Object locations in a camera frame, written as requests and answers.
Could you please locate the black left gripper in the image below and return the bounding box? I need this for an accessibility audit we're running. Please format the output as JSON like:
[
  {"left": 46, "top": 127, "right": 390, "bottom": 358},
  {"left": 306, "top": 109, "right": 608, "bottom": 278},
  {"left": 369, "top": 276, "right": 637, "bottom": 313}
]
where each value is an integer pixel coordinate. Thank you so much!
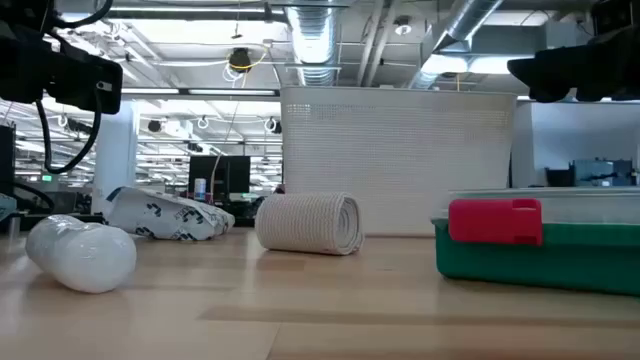
[{"left": 45, "top": 49, "right": 124, "bottom": 116}]

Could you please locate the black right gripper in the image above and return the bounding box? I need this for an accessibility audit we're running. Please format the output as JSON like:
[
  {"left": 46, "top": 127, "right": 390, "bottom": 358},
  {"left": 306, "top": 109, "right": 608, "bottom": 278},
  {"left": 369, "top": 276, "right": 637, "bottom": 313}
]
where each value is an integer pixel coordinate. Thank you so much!
[{"left": 506, "top": 27, "right": 640, "bottom": 104}]

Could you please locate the white printed sterile pouch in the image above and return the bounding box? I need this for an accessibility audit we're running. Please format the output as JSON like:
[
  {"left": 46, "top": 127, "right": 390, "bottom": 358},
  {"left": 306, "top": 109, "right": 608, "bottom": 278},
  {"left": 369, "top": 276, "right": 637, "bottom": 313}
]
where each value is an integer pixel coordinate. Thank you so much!
[{"left": 102, "top": 186, "right": 236, "bottom": 242}]

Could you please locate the white plastic-wrapped gauze roll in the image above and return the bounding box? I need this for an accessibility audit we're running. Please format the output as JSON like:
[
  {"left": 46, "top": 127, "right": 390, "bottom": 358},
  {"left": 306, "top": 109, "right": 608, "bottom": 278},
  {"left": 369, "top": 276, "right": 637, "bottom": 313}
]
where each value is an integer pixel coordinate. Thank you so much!
[{"left": 24, "top": 213, "right": 138, "bottom": 295}]

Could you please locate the white perforated plastic basket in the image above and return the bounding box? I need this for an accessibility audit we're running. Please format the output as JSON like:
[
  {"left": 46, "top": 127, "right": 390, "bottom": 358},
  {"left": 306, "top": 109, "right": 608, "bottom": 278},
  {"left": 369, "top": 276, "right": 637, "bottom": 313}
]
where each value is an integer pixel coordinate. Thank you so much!
[{"left": 280, "top": 86, "right": 519, "bottom": 237}]

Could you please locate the green box with clear lid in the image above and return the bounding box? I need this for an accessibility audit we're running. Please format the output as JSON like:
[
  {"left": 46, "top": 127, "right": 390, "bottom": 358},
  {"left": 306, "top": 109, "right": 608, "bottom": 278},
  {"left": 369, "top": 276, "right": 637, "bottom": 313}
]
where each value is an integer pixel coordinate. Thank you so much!
[{"left": 430, "top": 187, "right": 640, "bottom": 297}]

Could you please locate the beige elastic bandage roll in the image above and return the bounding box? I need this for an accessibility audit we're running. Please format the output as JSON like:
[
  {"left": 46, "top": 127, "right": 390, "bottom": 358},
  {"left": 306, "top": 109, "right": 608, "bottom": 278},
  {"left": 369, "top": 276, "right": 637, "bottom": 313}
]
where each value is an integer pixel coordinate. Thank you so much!
[{"left": 253, "top": 192, "right": 365, "bottom": 257}]

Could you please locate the white building column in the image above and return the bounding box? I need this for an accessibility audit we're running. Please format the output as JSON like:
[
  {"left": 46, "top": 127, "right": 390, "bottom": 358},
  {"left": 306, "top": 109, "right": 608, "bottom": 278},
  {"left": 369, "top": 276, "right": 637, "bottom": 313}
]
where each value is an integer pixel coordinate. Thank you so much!
[{"left": 91, "top": 99, "right": 140, "bottom": 216}]

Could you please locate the blue grey equipment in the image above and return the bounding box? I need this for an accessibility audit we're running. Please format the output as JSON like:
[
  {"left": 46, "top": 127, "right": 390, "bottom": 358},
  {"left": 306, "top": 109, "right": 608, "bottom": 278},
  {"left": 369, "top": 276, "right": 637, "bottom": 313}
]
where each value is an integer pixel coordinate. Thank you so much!
[{"left": 571, "top": 158, "right": 639, "bottom": 188}]

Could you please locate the black screen edge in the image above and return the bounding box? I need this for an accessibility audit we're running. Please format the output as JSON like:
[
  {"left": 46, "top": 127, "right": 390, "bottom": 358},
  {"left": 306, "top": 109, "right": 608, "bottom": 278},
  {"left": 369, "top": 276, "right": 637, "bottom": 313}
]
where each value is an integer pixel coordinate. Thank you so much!
[{"left": 0, "top": 123, "right": 17, "bottom": 197}]

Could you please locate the ceiling light strip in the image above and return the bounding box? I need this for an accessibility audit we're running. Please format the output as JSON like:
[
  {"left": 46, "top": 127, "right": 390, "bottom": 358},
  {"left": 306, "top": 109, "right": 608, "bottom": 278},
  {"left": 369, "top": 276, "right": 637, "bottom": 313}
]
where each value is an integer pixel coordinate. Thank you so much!
[{"left": 121, "top": 87, "right": 279, "bottom": 97}]

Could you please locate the light blue object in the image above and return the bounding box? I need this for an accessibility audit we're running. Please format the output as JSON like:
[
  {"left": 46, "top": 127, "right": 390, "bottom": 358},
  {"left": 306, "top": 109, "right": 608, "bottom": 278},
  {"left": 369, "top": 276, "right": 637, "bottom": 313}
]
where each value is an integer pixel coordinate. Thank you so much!
[{"left": 0, "top": 193, "right": 18, "bottom": 222}]

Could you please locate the black computer monitor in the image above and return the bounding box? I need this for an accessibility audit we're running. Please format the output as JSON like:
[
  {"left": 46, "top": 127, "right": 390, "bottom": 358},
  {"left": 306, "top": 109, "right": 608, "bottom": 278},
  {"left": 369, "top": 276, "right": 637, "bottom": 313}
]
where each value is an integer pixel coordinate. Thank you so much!
[{"left": 188, "top": 155, "right": 251, "bottom": 202}]

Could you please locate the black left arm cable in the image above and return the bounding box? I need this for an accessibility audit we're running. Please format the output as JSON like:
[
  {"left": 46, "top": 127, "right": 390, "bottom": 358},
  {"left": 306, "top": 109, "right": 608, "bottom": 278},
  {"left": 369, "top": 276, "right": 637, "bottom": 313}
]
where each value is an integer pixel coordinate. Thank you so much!
[{"left": 34, "top": 92, "right": 104, "bottom": 175}]

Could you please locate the silver smooth ventilation duct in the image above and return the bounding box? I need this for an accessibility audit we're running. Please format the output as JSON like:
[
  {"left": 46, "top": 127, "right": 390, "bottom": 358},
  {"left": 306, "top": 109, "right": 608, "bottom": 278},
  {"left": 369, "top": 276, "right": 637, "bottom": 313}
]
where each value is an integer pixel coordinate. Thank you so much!
[{"left": 407, "top": 0, "right": 505, "bottom": 90}]

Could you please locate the black curved cable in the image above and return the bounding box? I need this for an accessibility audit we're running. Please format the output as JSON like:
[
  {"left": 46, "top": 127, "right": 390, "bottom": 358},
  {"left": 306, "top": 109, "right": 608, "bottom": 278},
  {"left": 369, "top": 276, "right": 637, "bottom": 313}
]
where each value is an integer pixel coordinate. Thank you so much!
[{"left": 12, "top": 180, "right": 56, "bottom": 211}]

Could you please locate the black ceiling device, yellow cable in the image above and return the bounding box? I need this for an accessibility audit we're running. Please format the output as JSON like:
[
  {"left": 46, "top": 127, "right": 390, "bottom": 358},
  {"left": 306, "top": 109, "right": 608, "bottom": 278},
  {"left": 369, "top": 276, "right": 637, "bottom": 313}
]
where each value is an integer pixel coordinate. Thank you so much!
[{"left": 228, "top": 47, "right": 253, "bottom": 74}]

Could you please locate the silver corrugated ventilation duct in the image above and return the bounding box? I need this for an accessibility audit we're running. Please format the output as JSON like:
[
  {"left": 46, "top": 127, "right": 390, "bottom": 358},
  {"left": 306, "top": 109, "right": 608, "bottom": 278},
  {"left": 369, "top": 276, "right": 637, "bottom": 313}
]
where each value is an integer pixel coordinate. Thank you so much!
[{"left": 283, "top": 0, "right": 343, "bottom": 87}]

